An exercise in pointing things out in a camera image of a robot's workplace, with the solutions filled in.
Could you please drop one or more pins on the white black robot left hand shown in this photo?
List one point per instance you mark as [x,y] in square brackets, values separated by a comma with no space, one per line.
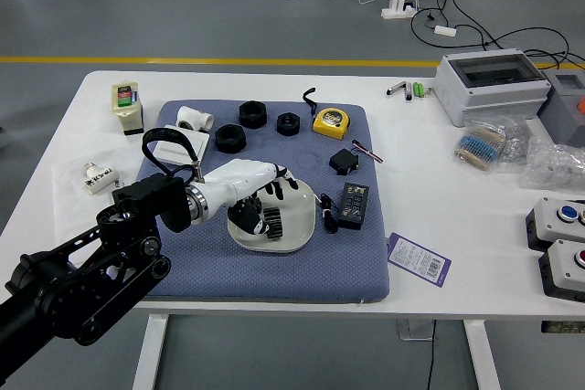
[237,175]

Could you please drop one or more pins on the big black gear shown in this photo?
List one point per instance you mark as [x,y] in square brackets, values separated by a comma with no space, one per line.
[273,225]

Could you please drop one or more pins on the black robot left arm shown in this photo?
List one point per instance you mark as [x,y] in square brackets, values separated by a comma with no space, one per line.
[91,280]

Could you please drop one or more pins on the large black hex nut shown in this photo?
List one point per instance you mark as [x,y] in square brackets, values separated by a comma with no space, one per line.
[230,139]
[252,114]

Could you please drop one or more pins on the small black hex nut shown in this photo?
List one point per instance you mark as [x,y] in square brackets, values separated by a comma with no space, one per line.
[288,124]

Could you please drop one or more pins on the blue button control box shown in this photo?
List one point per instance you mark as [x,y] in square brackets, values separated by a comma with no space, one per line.
[555,223]

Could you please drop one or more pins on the grey box with orange button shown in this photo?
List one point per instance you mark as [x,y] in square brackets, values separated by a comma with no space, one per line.
[566,111]

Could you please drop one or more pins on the red button control box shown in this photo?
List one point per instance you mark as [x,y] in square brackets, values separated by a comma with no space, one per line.
[564,269]

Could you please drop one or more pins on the white pipe tee fitting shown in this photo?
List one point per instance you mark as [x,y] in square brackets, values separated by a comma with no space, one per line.
[194,117]

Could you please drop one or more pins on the white square plate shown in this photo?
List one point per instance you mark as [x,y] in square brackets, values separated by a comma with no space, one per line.
[297,221]

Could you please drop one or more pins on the blue-grey cushion mat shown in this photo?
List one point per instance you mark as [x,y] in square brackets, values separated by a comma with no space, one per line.
[274,271]

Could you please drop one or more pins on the yellow tape measure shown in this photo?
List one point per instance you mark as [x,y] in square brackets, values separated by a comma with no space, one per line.
[331,123]

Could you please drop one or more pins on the black digital meter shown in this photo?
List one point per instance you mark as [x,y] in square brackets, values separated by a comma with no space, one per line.
[353,205]

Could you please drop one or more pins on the white labelled fitting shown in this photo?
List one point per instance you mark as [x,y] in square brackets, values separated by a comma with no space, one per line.
[99,178]

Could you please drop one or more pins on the black and silver stick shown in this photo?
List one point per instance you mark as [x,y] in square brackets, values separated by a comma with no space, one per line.
[408,92]

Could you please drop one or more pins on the green battery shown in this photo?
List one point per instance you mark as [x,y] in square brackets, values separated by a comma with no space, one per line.
[421,89]
[416,89]

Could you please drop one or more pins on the white table leg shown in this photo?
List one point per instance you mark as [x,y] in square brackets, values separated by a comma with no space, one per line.
[482,358]
[151,353]

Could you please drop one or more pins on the purple paper tag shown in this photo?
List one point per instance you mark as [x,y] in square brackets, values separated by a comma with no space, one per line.
[418,260]

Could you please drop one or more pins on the white power strip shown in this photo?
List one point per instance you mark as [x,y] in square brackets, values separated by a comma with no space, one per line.
[397,12]

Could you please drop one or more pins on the bag of blue resistors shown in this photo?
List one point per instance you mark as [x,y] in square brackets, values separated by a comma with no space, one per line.
[477,145]

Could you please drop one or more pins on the white power adapter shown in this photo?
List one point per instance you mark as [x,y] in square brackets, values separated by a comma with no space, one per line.
[445,30]

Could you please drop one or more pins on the bag of dark components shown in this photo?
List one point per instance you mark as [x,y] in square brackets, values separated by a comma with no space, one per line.
[516,143]

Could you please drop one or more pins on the clear bubble wrap bag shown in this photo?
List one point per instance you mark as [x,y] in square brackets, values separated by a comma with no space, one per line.
[555,166]

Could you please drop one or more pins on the dark device under table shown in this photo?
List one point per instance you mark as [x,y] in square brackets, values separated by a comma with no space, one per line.
[564,327]

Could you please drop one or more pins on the white wall switch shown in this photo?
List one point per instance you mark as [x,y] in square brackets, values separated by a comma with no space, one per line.
[202,141]

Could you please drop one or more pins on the cream push-button switch box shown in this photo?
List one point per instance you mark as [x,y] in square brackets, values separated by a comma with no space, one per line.
[125,104]

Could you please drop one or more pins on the clear bracket under table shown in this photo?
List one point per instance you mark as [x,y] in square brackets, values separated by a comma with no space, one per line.
[413,330]

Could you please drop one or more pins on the grey electrical enclosure box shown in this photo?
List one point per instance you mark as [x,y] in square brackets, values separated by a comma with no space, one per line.
[493,98]

